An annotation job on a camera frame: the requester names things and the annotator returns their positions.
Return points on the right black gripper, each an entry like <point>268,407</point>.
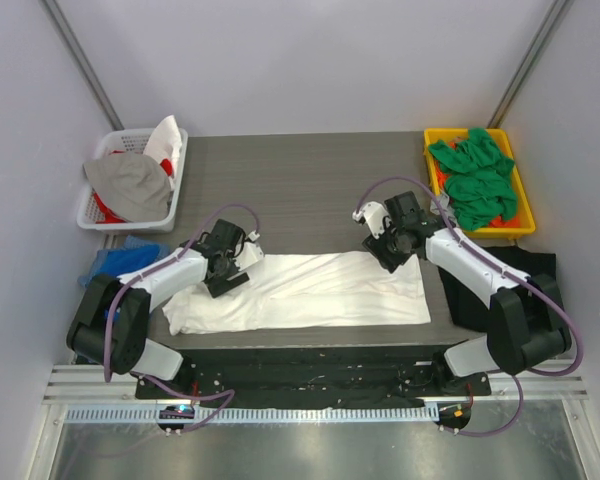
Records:
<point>384,256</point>

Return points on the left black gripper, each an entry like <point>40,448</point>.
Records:
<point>226,283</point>

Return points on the white t shirt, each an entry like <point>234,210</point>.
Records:
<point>306,291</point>

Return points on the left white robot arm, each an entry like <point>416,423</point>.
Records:
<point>111,324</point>

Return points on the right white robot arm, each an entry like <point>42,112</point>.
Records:
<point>525,323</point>

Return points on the grey cloth in bin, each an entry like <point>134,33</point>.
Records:
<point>443,203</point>

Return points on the blue checkered cloth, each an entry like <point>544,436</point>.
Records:
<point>130,242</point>

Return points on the green t shirt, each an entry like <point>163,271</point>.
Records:
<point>480,185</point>

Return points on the black folded t shirt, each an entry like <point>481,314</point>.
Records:
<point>466,309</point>

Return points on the blue t shirt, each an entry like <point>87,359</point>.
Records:
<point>125,261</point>

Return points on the yellow plastic bin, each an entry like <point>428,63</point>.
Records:
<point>475,167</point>

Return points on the grey cloth in basket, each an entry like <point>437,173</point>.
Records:
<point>127,185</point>

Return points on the white plastic basket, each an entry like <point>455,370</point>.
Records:
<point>89,215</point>

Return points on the red cloth in basket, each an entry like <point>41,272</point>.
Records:
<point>167,167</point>

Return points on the white cloth in basket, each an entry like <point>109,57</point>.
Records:
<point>166,142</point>

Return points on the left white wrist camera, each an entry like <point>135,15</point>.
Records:
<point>249,253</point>

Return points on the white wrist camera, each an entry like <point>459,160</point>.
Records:
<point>249,253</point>
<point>375,216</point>

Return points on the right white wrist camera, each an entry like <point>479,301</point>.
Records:
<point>375,216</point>

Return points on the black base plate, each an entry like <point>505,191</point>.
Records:
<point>361,377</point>

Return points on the aluminium frame rail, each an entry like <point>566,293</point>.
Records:
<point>85,384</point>

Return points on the white slotted cable duct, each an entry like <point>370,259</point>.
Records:
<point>180,413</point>

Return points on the right corner aluminium post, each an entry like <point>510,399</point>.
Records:
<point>548,27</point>

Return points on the corner aluminium post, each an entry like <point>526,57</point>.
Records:
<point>63,28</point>
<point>548,27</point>

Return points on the left corner aluminium post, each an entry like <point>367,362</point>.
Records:
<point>63,28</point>

